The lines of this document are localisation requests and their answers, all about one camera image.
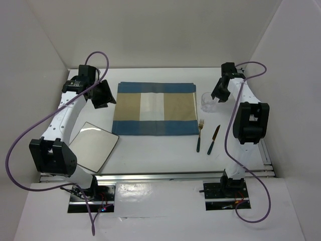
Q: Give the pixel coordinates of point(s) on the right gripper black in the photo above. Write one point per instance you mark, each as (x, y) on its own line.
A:
(215, 92)

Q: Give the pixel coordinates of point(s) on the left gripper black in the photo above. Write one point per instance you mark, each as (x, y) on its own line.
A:
(107, 97)

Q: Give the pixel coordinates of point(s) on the clear plastic cup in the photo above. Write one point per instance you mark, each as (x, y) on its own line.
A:
(208, 104)

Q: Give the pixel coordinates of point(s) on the blue beige white cloth placemat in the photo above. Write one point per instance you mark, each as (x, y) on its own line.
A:
(155, 109)

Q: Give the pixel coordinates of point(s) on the square white plate dark rim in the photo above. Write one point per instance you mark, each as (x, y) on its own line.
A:
(93, 146)

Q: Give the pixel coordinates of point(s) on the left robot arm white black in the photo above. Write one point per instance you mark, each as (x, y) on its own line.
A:
(51, 152)

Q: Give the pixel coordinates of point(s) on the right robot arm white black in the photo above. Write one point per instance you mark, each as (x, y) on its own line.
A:
(234, 175)

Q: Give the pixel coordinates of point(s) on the gold fork green handle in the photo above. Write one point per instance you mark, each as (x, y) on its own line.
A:
(200, 127)

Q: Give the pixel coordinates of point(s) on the gold knife green handle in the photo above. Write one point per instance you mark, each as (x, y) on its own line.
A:
(213, 140)

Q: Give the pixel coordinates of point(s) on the right side aluminium rail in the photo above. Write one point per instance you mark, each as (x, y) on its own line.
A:
(264, 155)

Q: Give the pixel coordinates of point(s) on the aluminium rail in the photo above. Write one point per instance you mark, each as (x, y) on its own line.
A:
(162, 176)
(264, 155)

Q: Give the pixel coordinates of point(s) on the front aluminium rail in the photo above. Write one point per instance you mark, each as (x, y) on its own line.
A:
(162, 176)

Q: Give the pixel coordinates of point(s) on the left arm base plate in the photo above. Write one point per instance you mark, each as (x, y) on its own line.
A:
(102, 200)

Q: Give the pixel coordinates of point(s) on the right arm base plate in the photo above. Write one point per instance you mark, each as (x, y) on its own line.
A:
(217, 199)

